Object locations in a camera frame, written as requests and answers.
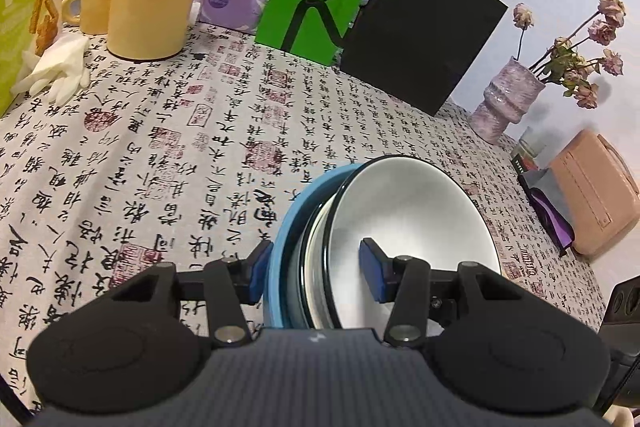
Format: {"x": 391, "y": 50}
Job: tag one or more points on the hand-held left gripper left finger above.
{"x": 261, "y": 272}

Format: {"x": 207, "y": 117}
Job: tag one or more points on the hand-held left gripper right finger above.
{"x": 375, "y": 269}

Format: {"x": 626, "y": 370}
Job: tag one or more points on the blue bowl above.
{"x": 287, "y": 217}

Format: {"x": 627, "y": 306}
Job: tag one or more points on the person's right hand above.
{"x": 620, "y": 418}

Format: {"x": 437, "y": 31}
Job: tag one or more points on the pink hard case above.
{"x": 595, "y": 192}

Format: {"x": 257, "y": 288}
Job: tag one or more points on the calligraphy print tablecloth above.
{"x": 150, "y": 157}

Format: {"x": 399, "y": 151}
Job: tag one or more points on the grey purple pouch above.
{"x": 545, "y": 187}

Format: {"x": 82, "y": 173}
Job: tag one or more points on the red box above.
{"x": 522, "y": 162}

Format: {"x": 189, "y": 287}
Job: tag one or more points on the clear glass cup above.
{"x": 532, "y": 144}

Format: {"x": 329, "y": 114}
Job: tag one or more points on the pink ceramic vase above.
{"x": 505, "y": 102}

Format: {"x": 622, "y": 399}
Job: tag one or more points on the black paper bag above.
{"x": 425, "y": 42}

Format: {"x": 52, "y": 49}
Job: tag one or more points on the purple tissue pack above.
{"x": 225, "y": 12}

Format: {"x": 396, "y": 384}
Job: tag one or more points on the white tissue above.
{"x": 195, "y": 12}

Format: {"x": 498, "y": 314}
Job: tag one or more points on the white rubber gloves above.
{"x": 60, "y": 67}

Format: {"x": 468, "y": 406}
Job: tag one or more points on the yellow mug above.
{"x": 95, "y": 9}

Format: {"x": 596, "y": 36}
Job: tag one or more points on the dried rose bouquet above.
{"x": 612, "y": 9}

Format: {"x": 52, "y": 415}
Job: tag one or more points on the yellow-green snack box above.
{"x": 20, "y": 32}

